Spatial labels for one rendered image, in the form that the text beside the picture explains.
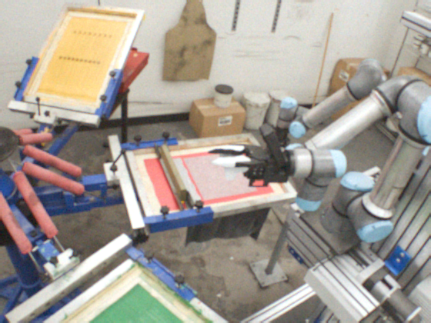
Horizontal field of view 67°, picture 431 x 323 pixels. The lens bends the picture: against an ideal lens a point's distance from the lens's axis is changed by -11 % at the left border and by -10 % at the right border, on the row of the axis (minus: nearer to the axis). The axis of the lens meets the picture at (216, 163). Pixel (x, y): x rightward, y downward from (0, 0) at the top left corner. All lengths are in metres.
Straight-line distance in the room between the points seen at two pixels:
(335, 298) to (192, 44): 2.94
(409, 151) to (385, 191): 0.16
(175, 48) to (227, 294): 2.33
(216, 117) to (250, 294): 1.92
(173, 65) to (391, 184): 2.93
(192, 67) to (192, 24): 0.45
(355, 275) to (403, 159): 0.51
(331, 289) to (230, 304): 1.33
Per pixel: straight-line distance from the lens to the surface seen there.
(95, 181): 1.76
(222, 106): 3.91
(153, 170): 1.95
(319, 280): 1.36
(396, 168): 1.10
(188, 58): 3.78
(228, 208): 1.74
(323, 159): 0.96
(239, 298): 2.62
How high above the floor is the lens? 2.20
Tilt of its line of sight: 38 degrees down
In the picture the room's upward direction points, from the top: 10 degrees clockwise
